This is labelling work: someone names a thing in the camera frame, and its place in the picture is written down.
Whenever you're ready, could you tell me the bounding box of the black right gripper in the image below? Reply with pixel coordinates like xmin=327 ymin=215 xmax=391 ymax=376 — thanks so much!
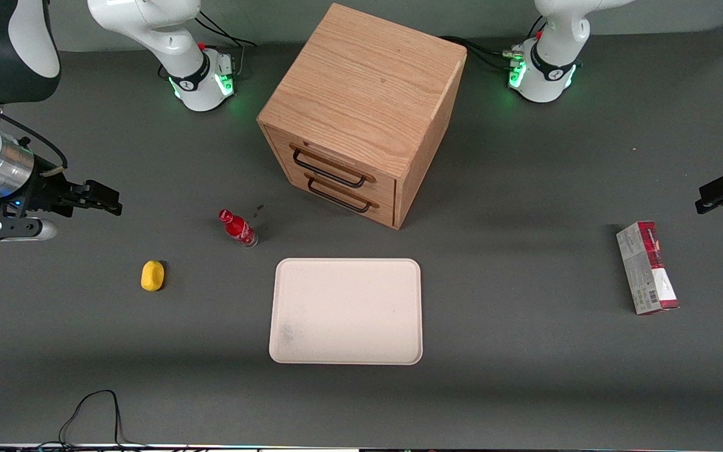
xmin=20 ymin=164 xmax=123 ymax=218

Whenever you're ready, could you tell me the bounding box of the red coke bottle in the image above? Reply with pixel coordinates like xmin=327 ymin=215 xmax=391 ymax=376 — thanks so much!
xmin=218 ymin=209 xmax=259 ymax=248

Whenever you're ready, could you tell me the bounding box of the beige rectangular tray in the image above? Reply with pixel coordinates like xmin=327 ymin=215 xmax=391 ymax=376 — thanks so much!
xmin=269 ymin=257 xmax=424 ymax=366

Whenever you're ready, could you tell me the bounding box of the yellow lemon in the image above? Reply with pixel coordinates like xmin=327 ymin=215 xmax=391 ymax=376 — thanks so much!
xmin=141 ymin=260 xmax=166 ymax=293

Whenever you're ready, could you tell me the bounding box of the red and grey carton box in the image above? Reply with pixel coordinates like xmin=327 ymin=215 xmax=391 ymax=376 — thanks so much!
xmin=616 ymin=220 xmax=680 ymax=316

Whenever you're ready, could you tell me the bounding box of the wooden drawer front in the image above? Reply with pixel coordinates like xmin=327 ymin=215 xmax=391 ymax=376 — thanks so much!
xmin=264 ymin=126 xmax=398 ymax=200
xmin=272 ymin=162 xmax=397 ymax=228

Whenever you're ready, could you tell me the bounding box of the wooden drawer cabinet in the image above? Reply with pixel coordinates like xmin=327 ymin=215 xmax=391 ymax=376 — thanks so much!
xmin=257 ymin=3 xmax=468 ymax=230

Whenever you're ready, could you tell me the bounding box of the black cable along right arm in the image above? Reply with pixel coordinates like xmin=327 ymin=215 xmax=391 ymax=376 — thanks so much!
xmin=0 ymin=93 xmax=68 ymax=171

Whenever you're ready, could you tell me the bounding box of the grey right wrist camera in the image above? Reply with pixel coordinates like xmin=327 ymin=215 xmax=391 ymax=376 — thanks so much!
xmin=0 ymin=216 xmax=58 ymax=244

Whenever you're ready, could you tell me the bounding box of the thin black looped cable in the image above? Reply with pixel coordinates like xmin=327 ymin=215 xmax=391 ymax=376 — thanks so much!
xmin=35 ymin=389 xmax=149 ymax=450

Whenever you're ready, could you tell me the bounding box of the black right arm base cable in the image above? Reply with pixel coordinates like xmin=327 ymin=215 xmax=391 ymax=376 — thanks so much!
xmin=195 ymin=11 xmax=257 ymax=79

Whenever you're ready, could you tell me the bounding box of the black wire drawer handle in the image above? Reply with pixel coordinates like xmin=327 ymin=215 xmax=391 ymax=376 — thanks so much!
xmin=289 ymin=143 xmax=377 ymax=189
xmin=304 ymin=173 xmax=380 ymax=214

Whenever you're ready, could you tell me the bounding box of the thick black left base cable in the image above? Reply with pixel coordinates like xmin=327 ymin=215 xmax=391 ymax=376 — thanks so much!
xmin=439 ymin=36 xmax=525 ymax=71

